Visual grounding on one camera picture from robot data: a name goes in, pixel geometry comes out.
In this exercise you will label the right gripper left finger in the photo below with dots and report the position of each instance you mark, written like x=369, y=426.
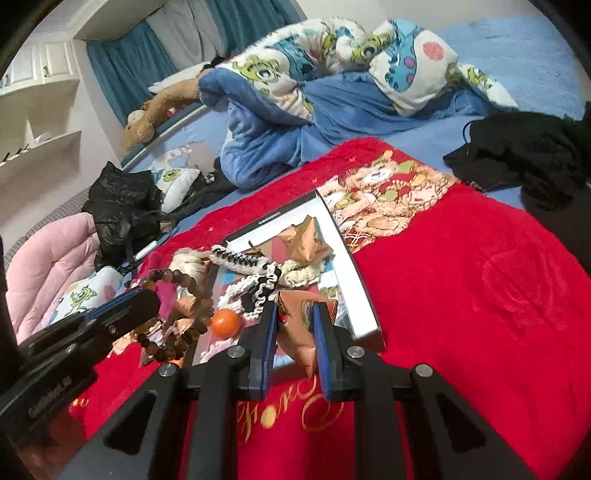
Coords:
x=180, y=423

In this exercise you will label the black clothing pile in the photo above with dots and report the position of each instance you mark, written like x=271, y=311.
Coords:
x=547, y=157

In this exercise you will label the white black hair claw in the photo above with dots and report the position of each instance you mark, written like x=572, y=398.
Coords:
x=238, y=262

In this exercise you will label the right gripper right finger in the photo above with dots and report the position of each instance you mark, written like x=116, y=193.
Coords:
x=409, y=423

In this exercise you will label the tangerine in box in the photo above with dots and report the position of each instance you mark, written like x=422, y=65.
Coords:
x=226, y=323

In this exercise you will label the blue cartoon duvet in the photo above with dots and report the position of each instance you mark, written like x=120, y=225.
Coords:
x=307, y=87

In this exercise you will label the magenta plush bunny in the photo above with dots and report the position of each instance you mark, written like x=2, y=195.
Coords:
x=166, y=293

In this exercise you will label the red plush blanket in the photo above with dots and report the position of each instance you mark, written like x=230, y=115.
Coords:
x=476, y=288

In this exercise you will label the black puffer jacket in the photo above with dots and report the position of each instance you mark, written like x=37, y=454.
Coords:
x=125, y=209

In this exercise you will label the black cardboard box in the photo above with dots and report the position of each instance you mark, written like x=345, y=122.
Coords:
x=336, y=277

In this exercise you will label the white monsters pillow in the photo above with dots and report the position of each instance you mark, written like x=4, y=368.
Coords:
x=87, y=294

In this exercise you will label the brown plush dog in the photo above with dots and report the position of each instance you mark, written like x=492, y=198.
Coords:
x=142, y=124

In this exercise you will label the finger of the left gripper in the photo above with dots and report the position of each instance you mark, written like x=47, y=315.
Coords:
x=147, y=308
x=120, y=307

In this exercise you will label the cream plush rabbit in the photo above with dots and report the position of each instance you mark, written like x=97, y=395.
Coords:
x=190, y=270

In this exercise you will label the white wall shelf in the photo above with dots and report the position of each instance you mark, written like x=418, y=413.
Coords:
x=39, y=130

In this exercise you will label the teal curtain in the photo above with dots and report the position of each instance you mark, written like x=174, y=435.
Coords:
x=176, y=36

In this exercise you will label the small monsters pillow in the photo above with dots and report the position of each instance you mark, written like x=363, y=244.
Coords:
x=174, y=184

